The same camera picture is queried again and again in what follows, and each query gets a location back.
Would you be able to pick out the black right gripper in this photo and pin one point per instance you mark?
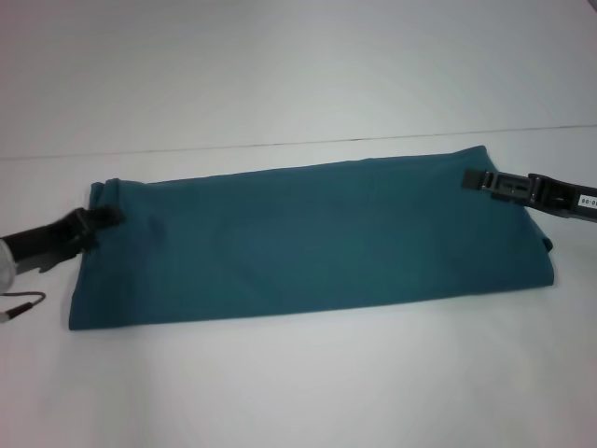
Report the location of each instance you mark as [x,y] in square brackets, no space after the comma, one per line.
[559,198]

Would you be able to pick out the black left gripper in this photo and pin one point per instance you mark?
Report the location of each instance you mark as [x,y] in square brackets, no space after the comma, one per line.
[46,242]

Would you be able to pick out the teal t-shirt with FREE print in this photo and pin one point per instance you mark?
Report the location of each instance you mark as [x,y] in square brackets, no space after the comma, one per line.
[317,233]

